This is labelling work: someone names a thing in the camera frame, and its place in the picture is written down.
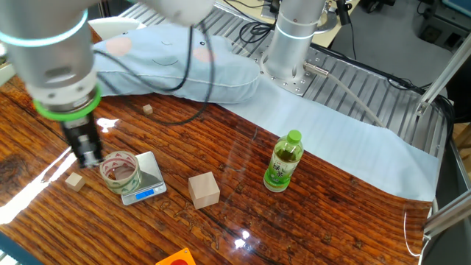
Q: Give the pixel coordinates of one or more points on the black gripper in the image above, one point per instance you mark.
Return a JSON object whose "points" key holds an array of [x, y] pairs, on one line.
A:
{"points": [[79, 130]]}

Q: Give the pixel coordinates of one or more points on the clear red-printed tape roll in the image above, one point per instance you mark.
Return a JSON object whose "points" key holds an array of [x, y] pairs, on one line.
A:
{"points": [[123, 187]]}

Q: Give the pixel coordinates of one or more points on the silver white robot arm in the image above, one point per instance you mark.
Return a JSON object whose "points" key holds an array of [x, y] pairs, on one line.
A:
{"points": [[48, 55]]}

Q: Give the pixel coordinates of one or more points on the silver digital pocket scale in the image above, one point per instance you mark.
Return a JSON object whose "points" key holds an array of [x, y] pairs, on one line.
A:
{"points": [[151, 176]]}

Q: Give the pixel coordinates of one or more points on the small wooden cube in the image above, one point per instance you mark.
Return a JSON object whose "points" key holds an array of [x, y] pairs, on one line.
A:
{"points": [[75, 182]]}

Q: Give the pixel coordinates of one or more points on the tiny wooden cube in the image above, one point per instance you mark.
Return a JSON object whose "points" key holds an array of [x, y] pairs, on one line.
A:
{"points": [[147, 109]]}

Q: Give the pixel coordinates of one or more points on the light blue face pillow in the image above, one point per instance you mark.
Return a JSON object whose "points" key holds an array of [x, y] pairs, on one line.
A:
{"points": [[165, 73]]}

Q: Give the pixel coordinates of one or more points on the blue serrated-edge mat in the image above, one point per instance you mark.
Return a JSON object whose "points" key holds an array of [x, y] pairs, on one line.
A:
{"points": [[18, 250]]}

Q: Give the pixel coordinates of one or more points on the orange emergency stop button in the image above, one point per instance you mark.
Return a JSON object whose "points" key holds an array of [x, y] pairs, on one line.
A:
{"points": [[176, 260]]}

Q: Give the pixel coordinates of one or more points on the green tea bottle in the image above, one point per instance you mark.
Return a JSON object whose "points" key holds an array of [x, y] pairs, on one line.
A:
{"points": [[283, 165]]}

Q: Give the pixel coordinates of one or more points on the white cloth sheet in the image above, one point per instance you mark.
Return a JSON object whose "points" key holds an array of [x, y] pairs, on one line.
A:
{"points": [[331, 140]]}

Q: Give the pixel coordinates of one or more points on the aluminium profile workbench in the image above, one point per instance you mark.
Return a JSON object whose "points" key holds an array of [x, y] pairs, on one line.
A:
{"points": [[386, 95]]}

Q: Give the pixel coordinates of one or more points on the grey equipment case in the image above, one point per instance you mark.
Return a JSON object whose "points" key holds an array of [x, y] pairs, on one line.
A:
{"points": [[441, 33]]}

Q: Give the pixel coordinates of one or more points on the aluminium frame post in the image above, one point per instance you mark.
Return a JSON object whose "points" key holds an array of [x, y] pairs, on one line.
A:
{"points": [[449, 217], [441, 79]]}

